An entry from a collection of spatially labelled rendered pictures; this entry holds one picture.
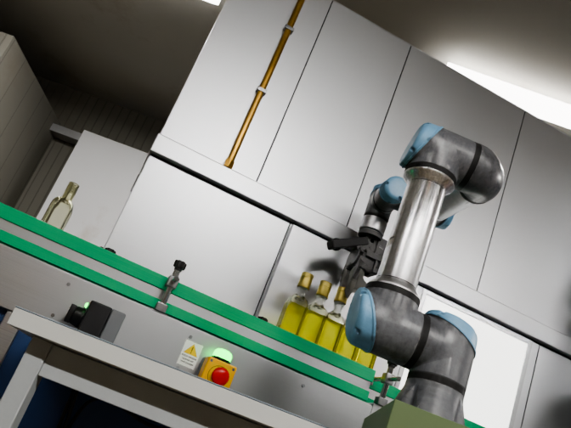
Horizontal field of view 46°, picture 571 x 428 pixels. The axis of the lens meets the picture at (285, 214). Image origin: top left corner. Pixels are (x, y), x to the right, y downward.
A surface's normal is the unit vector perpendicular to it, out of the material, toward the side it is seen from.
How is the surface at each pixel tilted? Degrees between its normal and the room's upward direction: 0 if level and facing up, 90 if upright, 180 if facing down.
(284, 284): 90
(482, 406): 90
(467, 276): 90
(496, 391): 90
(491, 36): 180
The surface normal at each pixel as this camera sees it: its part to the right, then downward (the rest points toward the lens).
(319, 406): 0.33, -0.23
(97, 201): 0.07, -0.35
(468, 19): -0.35, 0.87
